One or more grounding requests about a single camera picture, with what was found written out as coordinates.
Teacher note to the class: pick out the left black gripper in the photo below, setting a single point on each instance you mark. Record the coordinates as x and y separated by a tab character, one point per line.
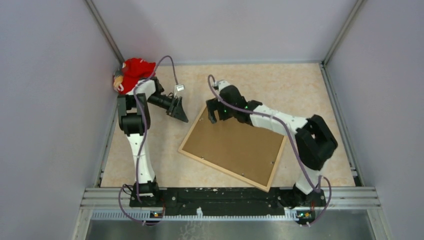
175	109

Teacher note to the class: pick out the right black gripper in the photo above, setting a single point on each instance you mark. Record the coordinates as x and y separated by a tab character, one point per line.
214	104

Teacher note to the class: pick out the brown frame backing board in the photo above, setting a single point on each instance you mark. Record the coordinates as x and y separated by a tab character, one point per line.
232	149

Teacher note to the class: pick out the wooden picture frame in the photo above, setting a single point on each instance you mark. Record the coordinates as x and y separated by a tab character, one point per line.
228	179

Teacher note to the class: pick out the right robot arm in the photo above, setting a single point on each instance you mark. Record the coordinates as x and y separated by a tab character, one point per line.
312	141

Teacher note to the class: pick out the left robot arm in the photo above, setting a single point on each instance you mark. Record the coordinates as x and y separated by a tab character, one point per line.
134	120

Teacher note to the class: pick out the red crumpled cloth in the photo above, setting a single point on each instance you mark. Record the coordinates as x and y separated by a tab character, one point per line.
132	70

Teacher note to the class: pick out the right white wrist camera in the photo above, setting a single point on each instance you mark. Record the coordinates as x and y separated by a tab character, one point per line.
220	85

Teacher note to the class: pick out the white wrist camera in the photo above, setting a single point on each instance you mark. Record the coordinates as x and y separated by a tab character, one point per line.
220	85
178	88

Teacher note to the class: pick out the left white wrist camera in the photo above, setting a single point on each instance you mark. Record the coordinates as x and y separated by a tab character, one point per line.
178	88

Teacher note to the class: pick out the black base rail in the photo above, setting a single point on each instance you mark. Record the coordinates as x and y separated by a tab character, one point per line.
227	201

